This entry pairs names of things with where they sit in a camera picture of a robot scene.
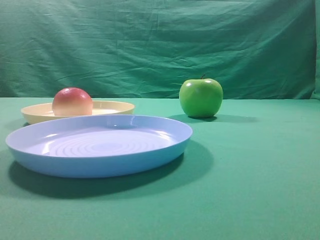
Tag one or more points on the blue plate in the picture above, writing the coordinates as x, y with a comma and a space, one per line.
99, 146

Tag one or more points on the green backdrop cloth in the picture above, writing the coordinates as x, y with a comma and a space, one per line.
256, 49

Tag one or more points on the green tablecloth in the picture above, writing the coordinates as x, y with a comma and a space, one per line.
250, 173

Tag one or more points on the pale yellow plate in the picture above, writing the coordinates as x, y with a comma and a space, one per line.
38, 113

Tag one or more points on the round yellow red bread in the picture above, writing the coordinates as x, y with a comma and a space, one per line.
72, 101

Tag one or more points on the green apple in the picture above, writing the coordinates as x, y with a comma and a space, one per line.
201, 98

